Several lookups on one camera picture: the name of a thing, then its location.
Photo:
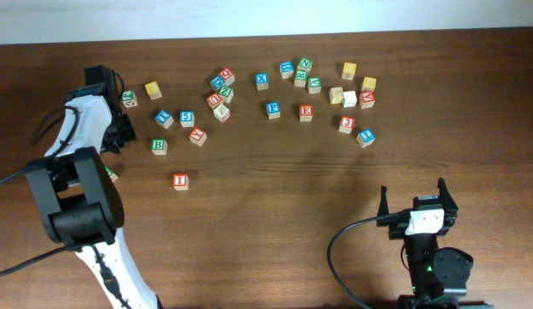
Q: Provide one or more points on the red U wooden block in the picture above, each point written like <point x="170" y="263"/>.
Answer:
<point x="214" y="100"/>

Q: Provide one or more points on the blue H wooden block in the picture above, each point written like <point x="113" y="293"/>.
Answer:
<point x="286" y="69"/>

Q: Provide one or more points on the green N wooden block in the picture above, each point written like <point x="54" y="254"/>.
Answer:
<point x="305" y="64"/>

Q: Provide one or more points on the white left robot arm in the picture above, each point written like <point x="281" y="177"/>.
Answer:
<point x="78" y="202"/>

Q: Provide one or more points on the red E wooden block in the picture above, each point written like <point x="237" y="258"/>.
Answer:
<point x="306" y="113"/>

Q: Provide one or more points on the blue L wooden block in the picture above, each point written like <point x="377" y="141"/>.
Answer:
<point x="365" y="138"/>

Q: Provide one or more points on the yellow top block far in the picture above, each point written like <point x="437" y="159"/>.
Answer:
<point x="349" y="71"/>

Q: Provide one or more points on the yellow block upper left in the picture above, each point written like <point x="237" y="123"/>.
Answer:
<point x="153" y="90"/>

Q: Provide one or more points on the green V wooden block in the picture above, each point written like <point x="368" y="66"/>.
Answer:
<point x="314" y="85"/>

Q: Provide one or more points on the green R wooden block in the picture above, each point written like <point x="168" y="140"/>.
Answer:
<point x="300" y="78"/>

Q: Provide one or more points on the red A wooden block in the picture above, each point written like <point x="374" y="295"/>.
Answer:
<point x="367" y="99"/>

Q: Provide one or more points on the green J wooden block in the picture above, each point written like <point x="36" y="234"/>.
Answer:
<point x="129" y="99"/>

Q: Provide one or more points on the blue P wooden block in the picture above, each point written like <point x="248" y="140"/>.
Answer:
<point x="273" y="110"/>

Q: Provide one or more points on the red Y wooden block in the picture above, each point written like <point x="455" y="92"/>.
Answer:
<point x="198" y="136"/>

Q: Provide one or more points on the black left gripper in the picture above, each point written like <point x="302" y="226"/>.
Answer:
<point x="130" y="135"/>

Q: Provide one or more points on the blue T wooden block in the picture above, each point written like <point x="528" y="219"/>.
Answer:
<point x="164" y="119"/>

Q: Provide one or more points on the red 3 wooden block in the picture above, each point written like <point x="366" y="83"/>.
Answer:
<point x="346" y="124"/>

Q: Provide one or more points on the red I wooden block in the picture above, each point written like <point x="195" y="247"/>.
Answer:
<point x="180" y="182"/>

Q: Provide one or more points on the blue D wooden block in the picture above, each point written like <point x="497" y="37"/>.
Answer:
<point x="217" y="82"/>

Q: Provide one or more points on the yellow top block right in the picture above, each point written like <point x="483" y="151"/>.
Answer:
<point x="368" y="84"/>

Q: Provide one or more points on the blue 5 wooden block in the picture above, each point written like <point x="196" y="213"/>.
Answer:
<point x="187" y="119"/>

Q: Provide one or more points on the green Z wooden block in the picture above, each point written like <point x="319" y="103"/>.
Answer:
<point x="226" y="93"/>

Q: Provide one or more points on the red Q wooden block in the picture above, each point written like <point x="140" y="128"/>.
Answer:
<point x="227" y="76"/>

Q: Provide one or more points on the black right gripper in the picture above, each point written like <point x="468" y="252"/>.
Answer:
<point x="450" y="209"/>

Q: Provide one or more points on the plain diamond wooden block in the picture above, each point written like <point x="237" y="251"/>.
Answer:
<point x="222" y="113"/>

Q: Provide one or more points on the yellow sided wooden block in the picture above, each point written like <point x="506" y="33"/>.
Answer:
<point x="336" y="95"/>

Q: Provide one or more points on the green B wooden block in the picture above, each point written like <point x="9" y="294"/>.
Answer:
<point x="159" y="146"/>

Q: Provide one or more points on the blue X wooden block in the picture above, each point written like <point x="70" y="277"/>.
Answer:
<point x="262" y="81"/>

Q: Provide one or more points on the plain O wooden block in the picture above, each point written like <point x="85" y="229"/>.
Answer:
<point x="349" y="99"/>

